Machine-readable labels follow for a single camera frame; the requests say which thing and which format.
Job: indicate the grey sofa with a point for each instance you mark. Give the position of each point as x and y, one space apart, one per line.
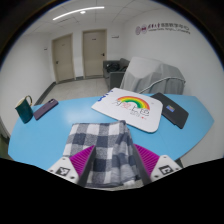
113 78

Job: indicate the long ceiling light strip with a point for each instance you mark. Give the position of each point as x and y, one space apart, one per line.
78 11

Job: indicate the black notebook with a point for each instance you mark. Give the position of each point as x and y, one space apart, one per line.
171 111

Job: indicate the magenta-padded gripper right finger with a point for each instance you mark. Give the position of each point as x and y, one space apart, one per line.
150 160

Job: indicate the blue white checked towel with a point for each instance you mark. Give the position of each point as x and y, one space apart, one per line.
106 150

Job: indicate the beige door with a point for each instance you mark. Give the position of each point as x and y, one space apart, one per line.
94 54
63 58

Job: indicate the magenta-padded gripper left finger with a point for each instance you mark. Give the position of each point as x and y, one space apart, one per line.
80 161

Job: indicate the white rainbow-print mouse pad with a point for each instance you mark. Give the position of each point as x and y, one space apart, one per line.
128 111

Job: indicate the black bag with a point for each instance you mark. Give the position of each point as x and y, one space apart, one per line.
113 67

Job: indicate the wall sign lettering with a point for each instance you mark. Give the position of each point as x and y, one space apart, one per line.
161 29

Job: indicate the purple smartphone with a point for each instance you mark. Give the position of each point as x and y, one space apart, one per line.
46 109

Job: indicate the small round ceiling light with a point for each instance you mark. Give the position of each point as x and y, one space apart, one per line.
82 12

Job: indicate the dark green mug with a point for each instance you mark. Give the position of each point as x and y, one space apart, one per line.
24 111

